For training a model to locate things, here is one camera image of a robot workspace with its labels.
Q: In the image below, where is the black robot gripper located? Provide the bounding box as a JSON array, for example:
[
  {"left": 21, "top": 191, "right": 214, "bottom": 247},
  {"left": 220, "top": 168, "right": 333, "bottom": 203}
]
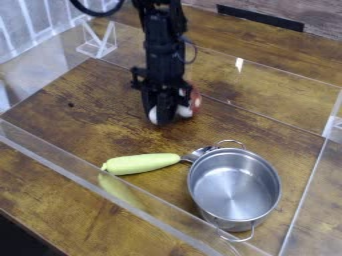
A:
[{"left": 131, "top": 41, "right": 192, "bottom": 125}]

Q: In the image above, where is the red and white toy mushroom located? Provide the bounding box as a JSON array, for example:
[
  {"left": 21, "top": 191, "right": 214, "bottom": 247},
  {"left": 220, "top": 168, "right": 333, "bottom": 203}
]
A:
[{"left": 148, "top": 85, "right": 202, "bottom": 125}]

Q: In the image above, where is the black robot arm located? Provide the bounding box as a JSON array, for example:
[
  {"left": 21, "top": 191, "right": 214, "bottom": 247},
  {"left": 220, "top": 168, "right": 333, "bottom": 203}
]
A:
[{"left": 131, "top": 0, "right": 194, "bottom": 125}]

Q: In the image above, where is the silver steel pot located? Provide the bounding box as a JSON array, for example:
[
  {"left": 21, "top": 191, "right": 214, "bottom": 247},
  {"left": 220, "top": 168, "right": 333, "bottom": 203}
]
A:
[{"left": 187, "top": 139, "right": 282, "bottom": 243}]

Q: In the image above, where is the black strip on table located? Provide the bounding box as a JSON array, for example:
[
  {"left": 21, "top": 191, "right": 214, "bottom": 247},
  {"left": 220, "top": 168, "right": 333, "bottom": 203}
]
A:
[{"left": 216, "top": 4, "right": 305, "bottom": 32}]

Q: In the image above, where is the clear acrylic front barrier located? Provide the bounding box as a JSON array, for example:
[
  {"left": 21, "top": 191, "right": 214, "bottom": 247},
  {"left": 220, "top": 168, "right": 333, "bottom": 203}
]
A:
[{"left": 0, "top": 119, "right": 271, "bottom": 256}]

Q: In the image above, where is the clear acrylic triangular bracket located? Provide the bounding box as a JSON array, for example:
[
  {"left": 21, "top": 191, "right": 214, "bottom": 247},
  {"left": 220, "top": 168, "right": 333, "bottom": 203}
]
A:
[{"left": 76, "top": 21, "right": 118, "bottom": 59}]

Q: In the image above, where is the spoon with green handle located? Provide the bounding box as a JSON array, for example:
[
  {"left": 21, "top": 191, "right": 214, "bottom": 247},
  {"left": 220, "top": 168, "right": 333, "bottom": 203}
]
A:
[{"left": 100, "top": 146, "right": 216, "bottom": 175}]

